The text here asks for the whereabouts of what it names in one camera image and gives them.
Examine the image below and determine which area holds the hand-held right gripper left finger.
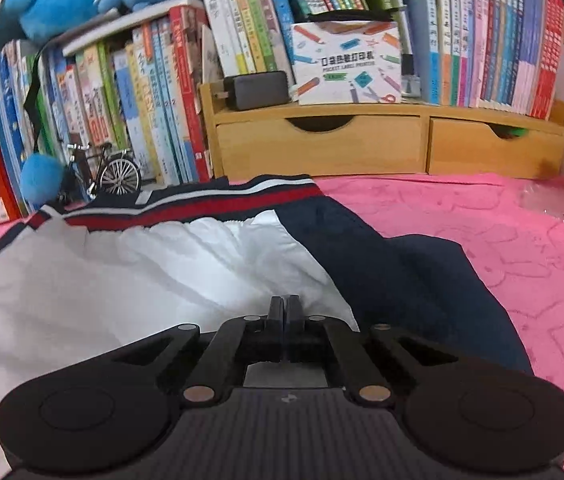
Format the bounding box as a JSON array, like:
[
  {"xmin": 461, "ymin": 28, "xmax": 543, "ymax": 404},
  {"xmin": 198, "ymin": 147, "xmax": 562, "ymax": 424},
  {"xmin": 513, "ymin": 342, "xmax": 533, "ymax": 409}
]
[{"xmin": 112, "ymin": 296, "xmax": 285, "ymax": 405}]

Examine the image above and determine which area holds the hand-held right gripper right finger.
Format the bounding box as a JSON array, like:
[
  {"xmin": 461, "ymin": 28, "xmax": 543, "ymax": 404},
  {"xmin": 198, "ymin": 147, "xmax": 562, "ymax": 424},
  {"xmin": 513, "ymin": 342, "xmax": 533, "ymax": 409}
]
[{"xmin": 286, "ymin": 296, "xmax": 458, "ymax": 404}]

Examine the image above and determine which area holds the navy and white jacket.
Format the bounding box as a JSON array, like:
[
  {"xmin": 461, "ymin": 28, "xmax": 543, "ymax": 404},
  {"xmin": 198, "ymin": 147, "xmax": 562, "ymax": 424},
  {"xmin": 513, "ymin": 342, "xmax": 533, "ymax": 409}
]
[{"xmin": 0, "ymin": 174, "xmax": 535, "ymax": 480}]

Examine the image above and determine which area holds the wooden drawer organizer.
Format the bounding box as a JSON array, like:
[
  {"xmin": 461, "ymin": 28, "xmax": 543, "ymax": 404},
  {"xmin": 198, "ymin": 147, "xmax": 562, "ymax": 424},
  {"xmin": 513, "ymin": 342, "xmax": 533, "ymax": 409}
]
[{"xmin": 199, "ymin": 80, "xmax": 564, "ymax": 181}]

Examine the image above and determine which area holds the pink blanket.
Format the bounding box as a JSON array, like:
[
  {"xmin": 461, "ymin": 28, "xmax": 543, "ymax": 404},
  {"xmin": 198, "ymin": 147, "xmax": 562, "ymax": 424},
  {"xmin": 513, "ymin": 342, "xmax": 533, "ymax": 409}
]
[{"xmin": 0, "ymin": 172, "xmax": 564, "ymax": 480}]

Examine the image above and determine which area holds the miniature bicycle model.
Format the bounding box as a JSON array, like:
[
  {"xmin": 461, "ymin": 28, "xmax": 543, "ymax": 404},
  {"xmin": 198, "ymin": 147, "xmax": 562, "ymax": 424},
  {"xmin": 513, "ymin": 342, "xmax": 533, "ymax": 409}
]
[{"xmin": 58, "ymin": 141, "xmax": 143, "ymax": 203}]

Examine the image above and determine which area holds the black power adapter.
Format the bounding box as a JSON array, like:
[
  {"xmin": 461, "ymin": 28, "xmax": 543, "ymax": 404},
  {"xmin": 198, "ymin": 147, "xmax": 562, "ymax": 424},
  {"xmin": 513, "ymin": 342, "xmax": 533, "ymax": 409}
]
[{"xmin": 214, "ymin": 71, "xmax": 291, "ymax": 112}]

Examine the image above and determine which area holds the row of books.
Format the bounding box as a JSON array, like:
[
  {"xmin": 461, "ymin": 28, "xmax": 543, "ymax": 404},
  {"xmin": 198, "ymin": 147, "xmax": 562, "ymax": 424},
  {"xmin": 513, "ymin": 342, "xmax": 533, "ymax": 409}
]
[{"xmin": 0, "ymin": 0, "xmax": 564, "ymax": 213}]

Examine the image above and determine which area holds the white printed cardboard box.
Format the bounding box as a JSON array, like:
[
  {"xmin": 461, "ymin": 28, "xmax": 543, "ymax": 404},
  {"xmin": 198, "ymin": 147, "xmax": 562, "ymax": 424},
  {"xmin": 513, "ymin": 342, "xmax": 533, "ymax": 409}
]
[{"xmin": 290, "ymin": 20, "xmax": 403, "ymax": 106}]

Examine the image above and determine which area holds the blue pompom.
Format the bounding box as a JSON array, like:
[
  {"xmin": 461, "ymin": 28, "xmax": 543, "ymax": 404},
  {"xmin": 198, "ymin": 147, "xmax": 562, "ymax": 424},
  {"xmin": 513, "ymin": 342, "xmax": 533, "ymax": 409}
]
[{"xmin": 20, "ymin": 154, "xmax": 66, "ymax": 202}]

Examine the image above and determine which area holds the clear plastic wrap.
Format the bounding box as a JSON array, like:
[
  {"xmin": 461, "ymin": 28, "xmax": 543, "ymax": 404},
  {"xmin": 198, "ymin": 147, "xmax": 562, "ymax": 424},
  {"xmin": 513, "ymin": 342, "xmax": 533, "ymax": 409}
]
[{"xmin": 518, "ymin": 180, "xmax": 564, "ymax": 222}]

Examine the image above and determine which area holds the blue plush toy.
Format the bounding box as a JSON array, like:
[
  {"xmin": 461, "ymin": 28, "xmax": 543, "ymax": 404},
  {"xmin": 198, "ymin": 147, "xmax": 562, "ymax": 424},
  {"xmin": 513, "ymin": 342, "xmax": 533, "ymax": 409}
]
[{"xmin": 2, "ymin": 0, "xmax": 203, "ymax": 43}]

